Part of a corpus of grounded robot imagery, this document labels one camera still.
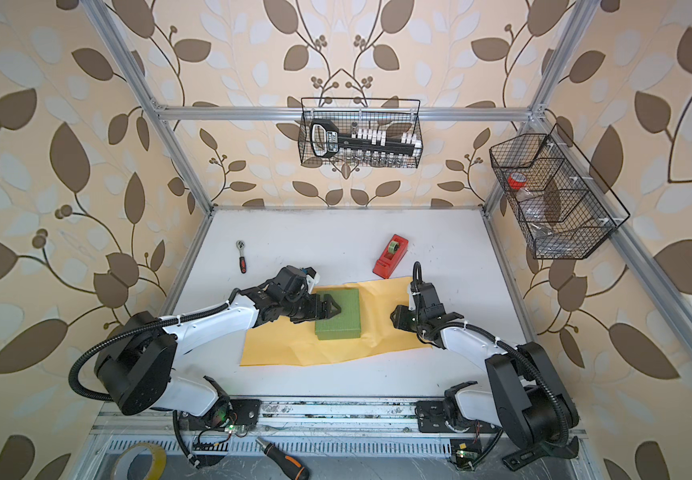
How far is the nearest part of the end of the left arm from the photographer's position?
0.65 m

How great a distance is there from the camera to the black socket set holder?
2.71 ft

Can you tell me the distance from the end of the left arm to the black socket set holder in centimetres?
38
